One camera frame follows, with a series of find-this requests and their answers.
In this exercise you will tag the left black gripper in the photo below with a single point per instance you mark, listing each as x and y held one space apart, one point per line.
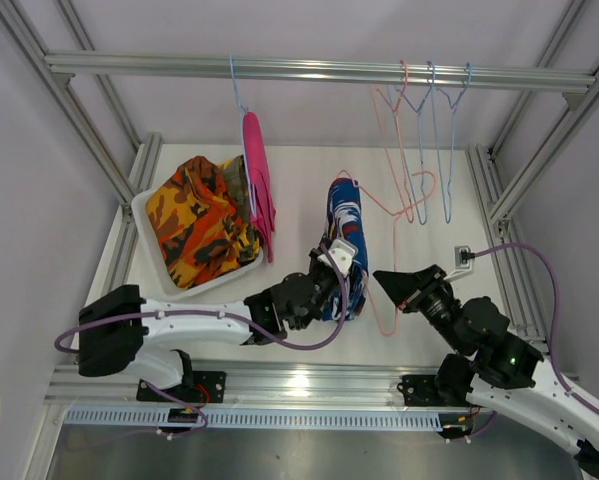
314 262

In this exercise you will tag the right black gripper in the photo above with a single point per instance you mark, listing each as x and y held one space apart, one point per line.
410 284

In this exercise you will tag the pink hanger of orange trousers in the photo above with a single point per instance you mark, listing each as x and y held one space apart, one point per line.
403 187

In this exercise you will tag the blue white patterned trousers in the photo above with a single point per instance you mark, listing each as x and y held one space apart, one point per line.
344 221

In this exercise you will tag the light blue wire hanger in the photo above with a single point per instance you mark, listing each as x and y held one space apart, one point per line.
446 170

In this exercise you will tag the pink trousers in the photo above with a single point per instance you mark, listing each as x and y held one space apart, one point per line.
262 210

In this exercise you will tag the orange camouflage trousers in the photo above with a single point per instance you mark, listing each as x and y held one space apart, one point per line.
202 178

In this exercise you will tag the yellow grey camouflage trousers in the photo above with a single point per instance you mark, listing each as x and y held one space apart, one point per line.
234 175

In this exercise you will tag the blue hanger of camouflage trousers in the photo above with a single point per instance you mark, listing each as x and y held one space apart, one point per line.
414 182

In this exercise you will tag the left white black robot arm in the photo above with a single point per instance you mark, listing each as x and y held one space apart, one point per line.
123 332

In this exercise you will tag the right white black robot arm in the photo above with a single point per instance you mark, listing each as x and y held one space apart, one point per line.
492 367

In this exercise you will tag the white plastic basket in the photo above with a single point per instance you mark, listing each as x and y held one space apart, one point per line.
192 246

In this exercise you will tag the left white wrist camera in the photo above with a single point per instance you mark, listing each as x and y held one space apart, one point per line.
339 256

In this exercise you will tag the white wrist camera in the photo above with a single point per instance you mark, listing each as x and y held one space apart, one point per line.
464 263
339 256

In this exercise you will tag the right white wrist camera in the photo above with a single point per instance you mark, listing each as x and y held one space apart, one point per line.
464 263

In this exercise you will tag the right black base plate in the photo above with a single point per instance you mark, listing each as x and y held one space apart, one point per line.
419 390

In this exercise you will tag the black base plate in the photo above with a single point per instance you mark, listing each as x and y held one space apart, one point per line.
419 390
203 387

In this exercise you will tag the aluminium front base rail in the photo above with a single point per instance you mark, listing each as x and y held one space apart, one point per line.
257 385

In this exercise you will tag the aluminium frame right posts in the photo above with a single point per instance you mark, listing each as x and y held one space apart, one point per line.
560 94

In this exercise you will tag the aluminium frame posts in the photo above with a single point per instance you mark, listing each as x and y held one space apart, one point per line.
122 241
560 94

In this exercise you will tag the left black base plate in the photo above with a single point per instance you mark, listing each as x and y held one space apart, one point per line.
203 387

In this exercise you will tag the white slotted cable duct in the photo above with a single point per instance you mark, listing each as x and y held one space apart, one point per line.
229 418

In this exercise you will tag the aluminium frame left posts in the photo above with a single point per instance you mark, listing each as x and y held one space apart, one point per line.
122 241

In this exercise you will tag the aluminium hanging rail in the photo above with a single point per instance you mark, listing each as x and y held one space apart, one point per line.
319 72

